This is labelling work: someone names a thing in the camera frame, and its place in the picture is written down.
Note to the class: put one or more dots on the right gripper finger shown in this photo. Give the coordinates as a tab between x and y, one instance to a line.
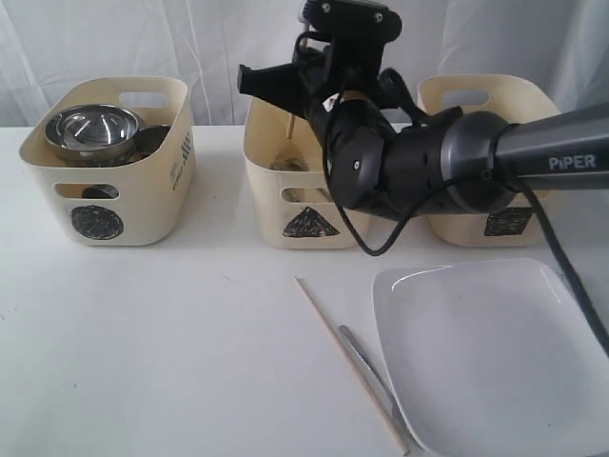
286	77
294	100

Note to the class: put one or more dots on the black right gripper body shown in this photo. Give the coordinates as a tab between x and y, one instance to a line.
353	132

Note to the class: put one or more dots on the long steel spoon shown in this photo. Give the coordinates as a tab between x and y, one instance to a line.
296	165

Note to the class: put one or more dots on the steel mug with handle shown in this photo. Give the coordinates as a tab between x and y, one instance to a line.
148	140

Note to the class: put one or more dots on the stainless steel bowl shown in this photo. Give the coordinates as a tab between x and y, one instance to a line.
93	135

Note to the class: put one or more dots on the steel fork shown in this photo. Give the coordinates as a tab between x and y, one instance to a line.
376	387

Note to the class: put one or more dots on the white square plate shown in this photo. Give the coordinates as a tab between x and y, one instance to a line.
492	358

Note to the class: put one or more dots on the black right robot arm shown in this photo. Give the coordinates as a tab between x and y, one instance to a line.
384	156

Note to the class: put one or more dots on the cream bin with triangle mark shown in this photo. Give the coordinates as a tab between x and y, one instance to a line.
311	224

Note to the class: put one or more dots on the cream bin with circle mark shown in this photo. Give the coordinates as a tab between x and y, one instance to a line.
151	191

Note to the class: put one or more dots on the white backdrop curtain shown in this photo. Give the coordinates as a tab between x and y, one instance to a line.
49	47

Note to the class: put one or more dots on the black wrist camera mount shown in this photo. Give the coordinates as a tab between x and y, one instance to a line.
346	39

